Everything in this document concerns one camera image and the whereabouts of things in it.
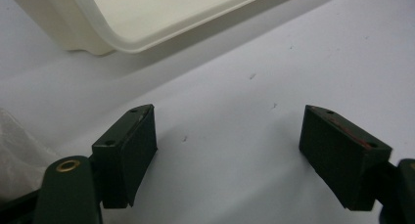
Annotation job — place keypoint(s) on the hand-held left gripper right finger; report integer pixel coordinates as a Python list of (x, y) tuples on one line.
[(339, 158)]

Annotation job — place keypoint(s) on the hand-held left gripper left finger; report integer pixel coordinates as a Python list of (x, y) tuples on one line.
[(124, 158)]

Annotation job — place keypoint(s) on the white plastic bin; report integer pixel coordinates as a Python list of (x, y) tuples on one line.
[(107, 25)]

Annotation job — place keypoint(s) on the clear smiley plastic bag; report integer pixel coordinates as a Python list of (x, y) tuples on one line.
[(19, 152)]

